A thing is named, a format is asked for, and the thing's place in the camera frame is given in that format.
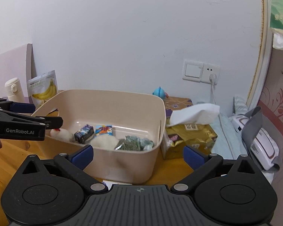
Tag red white plush doll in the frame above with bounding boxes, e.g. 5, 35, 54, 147
49, 129, 75, 142

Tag white grey plush toy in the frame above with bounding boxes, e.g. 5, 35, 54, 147
90, 135, 119, 150

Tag green bag of dried herbs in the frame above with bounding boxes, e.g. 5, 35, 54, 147
114, 139, 141, 152

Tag green striped cloth bundle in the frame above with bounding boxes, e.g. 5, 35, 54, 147
126, 135, 155, 151

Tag black card gold characters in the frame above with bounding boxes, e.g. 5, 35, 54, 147
46, 109, 59, 117

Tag cream thermos bottle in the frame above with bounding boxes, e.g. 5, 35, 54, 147
4, 78, 25, 103

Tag purple board panel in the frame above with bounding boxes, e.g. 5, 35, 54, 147
0, 43, 36, 103

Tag banana snack pouch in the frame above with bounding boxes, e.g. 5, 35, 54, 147
27, 70, 58, 109

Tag light blue bed quilt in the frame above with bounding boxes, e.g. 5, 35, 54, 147
209, 94, 274, 184

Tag white blood pressure monitor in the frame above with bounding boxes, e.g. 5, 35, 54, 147
231, 115, 279, 173

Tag white flat box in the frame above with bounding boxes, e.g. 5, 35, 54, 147
103, 180, 132, 190

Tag small open blue carton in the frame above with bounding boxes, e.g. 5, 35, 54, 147
74, 124, 95, 144

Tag gold tissue pack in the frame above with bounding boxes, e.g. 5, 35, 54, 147
161, 104, 220, 159

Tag blue cartoon snack packet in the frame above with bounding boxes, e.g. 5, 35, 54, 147
95, 125, 113, 136

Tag beige plastic storage bin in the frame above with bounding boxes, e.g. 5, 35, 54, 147
33, 90, 166, 184

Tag brown patterned box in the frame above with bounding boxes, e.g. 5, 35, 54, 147
164, 96, 193, 111

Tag grey cuff strap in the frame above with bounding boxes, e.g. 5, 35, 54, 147
241, 105, 280, 172

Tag white charger cable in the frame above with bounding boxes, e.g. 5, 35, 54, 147
208, 74, 225, 132

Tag cream bed headboard frame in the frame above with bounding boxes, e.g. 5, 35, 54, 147
246, 0, 273, 109

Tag white wall socket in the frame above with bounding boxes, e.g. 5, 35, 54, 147
200, 63, 221, 85

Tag white wall switch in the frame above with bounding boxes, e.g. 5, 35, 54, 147
182, 59, 204, 82

